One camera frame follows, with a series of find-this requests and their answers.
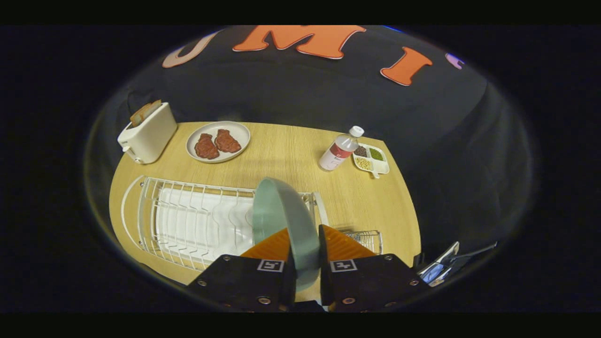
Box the clear plastic bottle red label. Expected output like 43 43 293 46
318 125 365 172

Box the white round plate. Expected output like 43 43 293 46
186 121 251 164

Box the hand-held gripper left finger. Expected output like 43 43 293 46
187 227 298 313

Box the pale green plate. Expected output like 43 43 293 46
252 177 321 292

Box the red meat piece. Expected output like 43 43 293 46
194 133 220 160
215 129 242 154

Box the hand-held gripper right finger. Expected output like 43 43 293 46
318 224 430 313

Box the white divided seasoning tray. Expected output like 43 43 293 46
352 143 390 179

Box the white toaster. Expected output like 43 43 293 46
117 101 178 165

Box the white wire dish rack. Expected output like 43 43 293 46
121 175 329 273

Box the brown toast slice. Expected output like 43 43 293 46
130 99 162 127

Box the metal wire basket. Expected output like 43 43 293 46
340 230 383 255

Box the black backdrop cloth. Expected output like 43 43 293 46
85 25 536 263

